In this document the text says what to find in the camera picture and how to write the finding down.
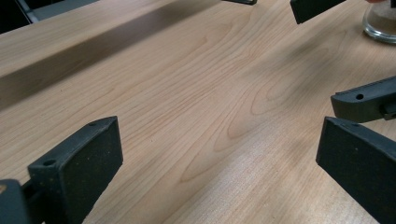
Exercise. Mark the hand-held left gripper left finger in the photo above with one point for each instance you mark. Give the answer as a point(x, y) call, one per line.
point(77, 174)

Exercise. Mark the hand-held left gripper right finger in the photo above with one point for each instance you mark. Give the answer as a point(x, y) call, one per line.
point(361, 165)

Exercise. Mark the glass jar with brown powder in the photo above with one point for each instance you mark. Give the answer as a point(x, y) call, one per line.
point(381, 29)

